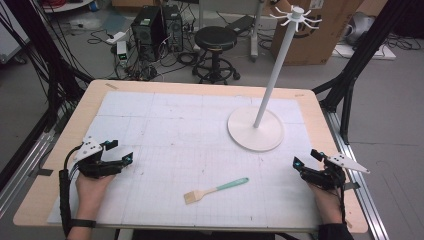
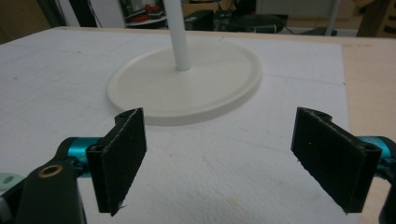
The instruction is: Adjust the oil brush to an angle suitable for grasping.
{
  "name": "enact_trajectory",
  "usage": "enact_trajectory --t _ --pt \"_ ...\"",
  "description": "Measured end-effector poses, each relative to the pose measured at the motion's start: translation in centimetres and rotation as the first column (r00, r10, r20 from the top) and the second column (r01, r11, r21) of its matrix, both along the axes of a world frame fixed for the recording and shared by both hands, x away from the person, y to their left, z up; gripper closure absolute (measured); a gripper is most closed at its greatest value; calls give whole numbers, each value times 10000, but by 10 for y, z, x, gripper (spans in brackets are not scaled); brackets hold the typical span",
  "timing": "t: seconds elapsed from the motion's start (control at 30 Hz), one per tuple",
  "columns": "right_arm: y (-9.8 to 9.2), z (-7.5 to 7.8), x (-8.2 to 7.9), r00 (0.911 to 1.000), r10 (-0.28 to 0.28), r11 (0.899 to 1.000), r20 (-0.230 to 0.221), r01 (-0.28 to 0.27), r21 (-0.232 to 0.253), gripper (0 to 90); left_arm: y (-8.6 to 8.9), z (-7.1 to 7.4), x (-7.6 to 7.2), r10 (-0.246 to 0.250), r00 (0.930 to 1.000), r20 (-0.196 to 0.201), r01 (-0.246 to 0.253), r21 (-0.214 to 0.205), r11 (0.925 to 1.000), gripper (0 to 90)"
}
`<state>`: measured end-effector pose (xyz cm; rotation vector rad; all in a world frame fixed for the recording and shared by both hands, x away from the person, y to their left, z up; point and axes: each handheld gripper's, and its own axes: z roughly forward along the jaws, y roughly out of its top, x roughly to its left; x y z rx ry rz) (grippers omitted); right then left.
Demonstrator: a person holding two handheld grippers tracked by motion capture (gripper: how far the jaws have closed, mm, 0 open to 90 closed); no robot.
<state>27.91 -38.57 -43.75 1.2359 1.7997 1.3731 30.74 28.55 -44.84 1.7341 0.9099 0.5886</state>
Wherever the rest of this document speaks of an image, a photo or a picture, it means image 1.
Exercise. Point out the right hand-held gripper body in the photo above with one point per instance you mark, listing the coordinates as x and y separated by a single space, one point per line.
325 178

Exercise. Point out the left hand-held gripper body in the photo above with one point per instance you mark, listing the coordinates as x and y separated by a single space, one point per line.
96 167

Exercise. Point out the white hook rack stand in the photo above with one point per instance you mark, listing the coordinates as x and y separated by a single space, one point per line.
255 133

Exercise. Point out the person's right hand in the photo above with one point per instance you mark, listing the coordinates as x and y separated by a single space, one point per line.
328 206

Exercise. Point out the person's left hand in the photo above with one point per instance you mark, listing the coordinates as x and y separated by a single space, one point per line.
89 196

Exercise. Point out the grey tape strip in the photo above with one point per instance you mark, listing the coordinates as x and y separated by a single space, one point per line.
351 186

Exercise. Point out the black tape strip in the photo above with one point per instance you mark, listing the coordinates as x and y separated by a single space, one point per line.
41 172

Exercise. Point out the white grid mat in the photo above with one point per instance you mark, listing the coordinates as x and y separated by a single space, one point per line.
180 133

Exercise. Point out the small white display device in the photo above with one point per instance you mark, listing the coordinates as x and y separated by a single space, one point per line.
122 51

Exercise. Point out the white power strip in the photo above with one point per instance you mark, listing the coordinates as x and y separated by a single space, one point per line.
116 37

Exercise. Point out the brown cardboard box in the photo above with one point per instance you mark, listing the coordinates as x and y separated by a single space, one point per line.
310 46

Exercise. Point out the flat white board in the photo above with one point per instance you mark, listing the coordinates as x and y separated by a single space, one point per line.
366 52

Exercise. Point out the large black computer tower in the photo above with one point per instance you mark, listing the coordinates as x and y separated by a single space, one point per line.
148 33

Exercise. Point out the slim black computer tower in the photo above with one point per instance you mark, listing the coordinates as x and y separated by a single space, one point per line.
173 28

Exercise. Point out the grey bag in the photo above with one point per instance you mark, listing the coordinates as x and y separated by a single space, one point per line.
361 28

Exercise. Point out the white table leg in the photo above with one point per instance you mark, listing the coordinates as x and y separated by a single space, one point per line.
256 33

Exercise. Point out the blue tape roll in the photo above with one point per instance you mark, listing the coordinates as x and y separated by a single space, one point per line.
94 6

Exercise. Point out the round white table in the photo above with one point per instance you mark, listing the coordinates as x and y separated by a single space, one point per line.
63 5

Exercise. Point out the black round stool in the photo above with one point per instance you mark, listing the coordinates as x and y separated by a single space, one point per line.
215 38

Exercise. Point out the white cabinet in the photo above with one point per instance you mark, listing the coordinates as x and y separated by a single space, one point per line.
10 33

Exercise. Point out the flat black case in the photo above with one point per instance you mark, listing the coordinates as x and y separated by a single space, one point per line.
240 24

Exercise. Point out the aluminium rail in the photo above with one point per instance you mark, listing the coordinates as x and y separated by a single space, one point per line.
363 193
23 166

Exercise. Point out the black metal frame stand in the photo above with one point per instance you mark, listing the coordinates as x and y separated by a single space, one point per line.
353 66
50 60

